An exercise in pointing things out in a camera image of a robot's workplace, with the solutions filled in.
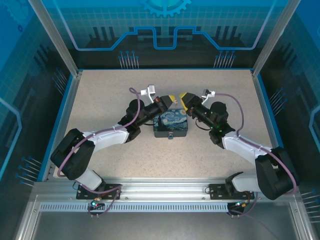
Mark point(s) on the starry night painted box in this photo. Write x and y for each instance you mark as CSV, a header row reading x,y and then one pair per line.
x,y
172,120

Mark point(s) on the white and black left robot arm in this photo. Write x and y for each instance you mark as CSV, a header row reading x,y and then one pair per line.
x,y
75,155

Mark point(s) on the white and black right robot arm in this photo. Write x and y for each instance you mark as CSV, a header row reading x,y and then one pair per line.
x,y
275,175

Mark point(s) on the small LED connector module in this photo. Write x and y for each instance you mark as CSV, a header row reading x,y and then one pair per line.
x,y
95,203
242,205

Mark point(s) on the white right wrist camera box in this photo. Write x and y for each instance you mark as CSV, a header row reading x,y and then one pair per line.
x,y
208,93

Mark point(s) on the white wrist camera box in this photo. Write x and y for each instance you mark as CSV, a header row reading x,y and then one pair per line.
x,y
151,89
208,93

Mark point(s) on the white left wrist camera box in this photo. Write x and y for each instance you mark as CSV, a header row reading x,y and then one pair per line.
x,y
151,89

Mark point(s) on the aluminium side rail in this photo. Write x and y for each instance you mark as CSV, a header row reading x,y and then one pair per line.
x,y
63,120
267,110

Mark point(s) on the aluminium mounting rail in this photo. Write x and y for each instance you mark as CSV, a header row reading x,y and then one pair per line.
x,y
162,188

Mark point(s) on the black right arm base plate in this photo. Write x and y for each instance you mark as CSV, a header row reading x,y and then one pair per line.
x,y
217,191

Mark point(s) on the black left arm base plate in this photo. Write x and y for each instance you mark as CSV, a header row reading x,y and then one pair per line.
x,y
112,191

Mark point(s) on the aluminium frame post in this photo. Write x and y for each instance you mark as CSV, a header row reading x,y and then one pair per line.
x,y
57,37
275,37

